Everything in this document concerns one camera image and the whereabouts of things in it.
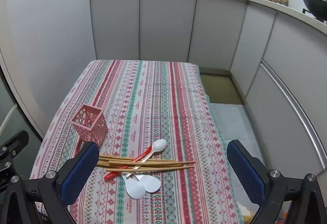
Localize black wok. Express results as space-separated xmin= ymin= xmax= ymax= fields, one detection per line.
xmin=303 ymin=0 xmax=326 ymax=22

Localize grey kitchen cabinets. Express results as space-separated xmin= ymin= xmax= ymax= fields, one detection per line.
xmin=90 ymin=0 xmax=326 ymax=177

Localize pink perforated utensil holder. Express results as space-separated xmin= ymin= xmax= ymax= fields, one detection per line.
xmin=70 ymin=104 xmax=109 ymax=147

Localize white plastic spoon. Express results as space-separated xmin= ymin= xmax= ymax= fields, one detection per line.
xmin=132 ymin=139 xmax=167 ymax=163

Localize white rice paddle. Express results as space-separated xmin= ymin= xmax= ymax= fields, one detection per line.
xmin=135 ymin=174 xmax=161 ymax=193
xmin=120 ymin=173 xmax=146 ymax=200

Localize patterned striped tablecloth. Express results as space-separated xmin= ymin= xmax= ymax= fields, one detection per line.
xmin=30 ymin=60 xmax=243 ymax=223

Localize wooden chopstick two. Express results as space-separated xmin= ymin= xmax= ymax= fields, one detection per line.
xmin=97 ymin=161 xmax=196 ymax=167

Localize red plastic spoon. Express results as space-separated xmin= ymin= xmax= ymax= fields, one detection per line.
xmin=100 ymin=147 xmax=152 ymax=181

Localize wooden chopstick four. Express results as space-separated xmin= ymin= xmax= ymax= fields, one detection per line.
xmin=108 ymin=160 xmax=134 ymax=166

